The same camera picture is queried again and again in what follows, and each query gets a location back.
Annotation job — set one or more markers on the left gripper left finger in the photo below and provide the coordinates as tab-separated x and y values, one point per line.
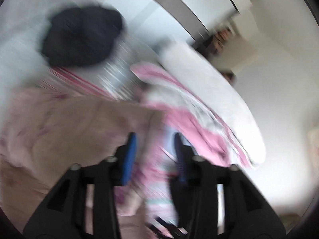
125	155

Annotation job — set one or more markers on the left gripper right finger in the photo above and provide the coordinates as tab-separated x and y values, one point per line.
184	154

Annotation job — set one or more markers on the pink floral beige garment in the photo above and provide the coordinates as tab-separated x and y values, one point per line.
45	132

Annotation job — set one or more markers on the pink white floral blanket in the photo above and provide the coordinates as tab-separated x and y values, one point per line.
208	134

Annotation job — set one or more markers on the pink striped knit garment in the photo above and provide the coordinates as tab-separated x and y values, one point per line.
113	79

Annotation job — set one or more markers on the white folded duvet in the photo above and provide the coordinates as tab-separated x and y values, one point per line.
195	73

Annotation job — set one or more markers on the grey fleece bed cover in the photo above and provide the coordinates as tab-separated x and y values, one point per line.
23	25

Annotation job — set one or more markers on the black puffy jacket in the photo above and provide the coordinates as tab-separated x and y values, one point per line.
81	36

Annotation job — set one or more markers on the white sliding door wardrobe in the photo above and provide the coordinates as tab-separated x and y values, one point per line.
153	21

